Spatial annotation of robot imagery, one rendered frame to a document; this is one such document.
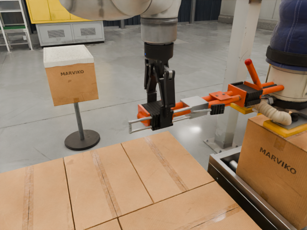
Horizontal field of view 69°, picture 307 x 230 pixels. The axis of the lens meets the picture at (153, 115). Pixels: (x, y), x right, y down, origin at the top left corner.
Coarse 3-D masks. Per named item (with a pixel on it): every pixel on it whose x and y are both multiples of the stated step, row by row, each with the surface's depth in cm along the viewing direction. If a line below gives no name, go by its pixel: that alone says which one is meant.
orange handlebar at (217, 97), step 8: (272, 88) 82; (280, 88) 83; (208, 96) 76; (216, 96) 75; (224, 96) 75; (232, 96) 76; (240, 96) 76; (176, 104) 71; (184, 112) 68; (144, 120) 63
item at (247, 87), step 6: (228, 84) 80; (234, 84) 82; (240, 84) 83; (246, 84) 83; (252, 84) 80; (228, 90) 81; (234, 90) 78; (240, 90) 76; (246, 90) 78; (252, 90) 78; (258, 90) 76; (246, 96) 75; (252, 96) 75; (258, 96) 78; (234, 102) 80; (240, 102) 77; (246, 102) 76; (252, 102) 77; (258, 102) 78
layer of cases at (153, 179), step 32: (64, 160) 148; (96, 160) 148; (128, 160) 148; (160, 160) 148; (192, 160) 148; (0, 192) 125; (32, 192) 125; (64, 192) 125; (96, 192) 125; (128, 192) 125; (160, 192) 125; (192, 192) 125; (224, 192) 125; (0, 224) 107; (32, 224) 107; (64, 224) 107; (96, 224) 107; (128, 224) 107; (160, 224) 107; (192, 224) 107; (224, 224) 107; (256, 224) 107
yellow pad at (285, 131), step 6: (294, 114) 83; (270, 120) 85; (294, 120) 83; (300, 120) 84; (306, 120) 84; (270, 126) 83; (276, 126) 81; (282, 126) 81; (288, 126) 80; (294, 126) 80; (300, 126) 81; (306, 126) 81; (276, 132) 81; (282, 132) 79; (288, 132) 78; (294, 132) 79
